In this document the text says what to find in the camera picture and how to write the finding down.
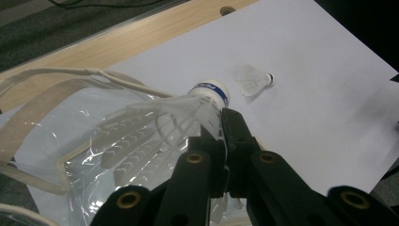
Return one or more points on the white shuttlecock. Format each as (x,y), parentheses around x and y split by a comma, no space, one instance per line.
(210,94)
(252,81)

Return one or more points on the white paper sheet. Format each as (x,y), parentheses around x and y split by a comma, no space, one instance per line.
(313,109)

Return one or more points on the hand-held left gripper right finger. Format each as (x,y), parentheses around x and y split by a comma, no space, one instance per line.
(269,182)

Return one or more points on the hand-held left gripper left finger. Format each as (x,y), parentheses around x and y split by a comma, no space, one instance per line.
(194,182)

